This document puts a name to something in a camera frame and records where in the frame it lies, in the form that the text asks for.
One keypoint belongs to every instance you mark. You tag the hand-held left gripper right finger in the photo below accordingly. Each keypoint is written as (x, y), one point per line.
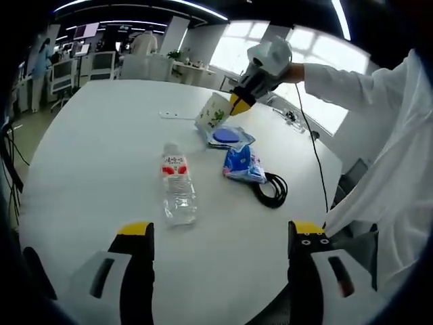
(301, 271)

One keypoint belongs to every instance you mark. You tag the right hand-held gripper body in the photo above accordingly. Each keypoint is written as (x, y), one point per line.
(267, 64)

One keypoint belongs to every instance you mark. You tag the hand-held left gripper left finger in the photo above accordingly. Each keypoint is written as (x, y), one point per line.
(138, 271)

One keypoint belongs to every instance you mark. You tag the white paper cup green print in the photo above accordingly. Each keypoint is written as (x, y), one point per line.
(213, 113)

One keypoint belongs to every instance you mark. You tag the clear packet with blue disc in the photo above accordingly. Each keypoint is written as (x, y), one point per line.
(226, 135)

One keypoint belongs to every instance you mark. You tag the blue floral packet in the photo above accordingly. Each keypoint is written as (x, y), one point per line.
(243, 166)

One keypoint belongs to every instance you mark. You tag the clear plastic water bottle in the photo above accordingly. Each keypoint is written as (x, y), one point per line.
(177, 189)

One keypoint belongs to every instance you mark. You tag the person's right hand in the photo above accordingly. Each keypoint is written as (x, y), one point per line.
(293, 72)

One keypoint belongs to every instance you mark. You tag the narrow window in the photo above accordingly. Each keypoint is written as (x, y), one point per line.
(236, 47)

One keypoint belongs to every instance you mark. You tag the wide window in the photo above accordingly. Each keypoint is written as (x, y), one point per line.
(324, 74)

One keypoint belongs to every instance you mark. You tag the white strip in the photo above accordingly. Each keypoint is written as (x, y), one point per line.
(177, 115)

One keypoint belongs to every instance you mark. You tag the green potted plant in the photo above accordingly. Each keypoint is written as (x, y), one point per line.
(175, 55)

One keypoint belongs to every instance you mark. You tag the small dark item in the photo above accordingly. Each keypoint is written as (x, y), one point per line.
(315, 135)

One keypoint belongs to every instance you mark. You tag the straight ceiling light strip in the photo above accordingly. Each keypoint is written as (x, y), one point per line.
(341, 20)

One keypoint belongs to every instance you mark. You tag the curved ceiling light strip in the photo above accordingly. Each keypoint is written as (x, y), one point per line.
(189, 4)

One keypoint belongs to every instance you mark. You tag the dark grey chair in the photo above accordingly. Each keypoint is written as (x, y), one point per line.
(353, 179)

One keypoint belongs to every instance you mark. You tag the person in white coat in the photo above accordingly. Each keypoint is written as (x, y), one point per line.
(389, 186)

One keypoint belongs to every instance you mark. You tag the white table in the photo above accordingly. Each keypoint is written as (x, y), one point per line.
(101, 152)

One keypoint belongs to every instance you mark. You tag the white mesh chair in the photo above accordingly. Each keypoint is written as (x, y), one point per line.
(103, 66)
(62, 78)

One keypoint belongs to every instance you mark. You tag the wall monitor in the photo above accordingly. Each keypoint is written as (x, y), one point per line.
(86, 30)

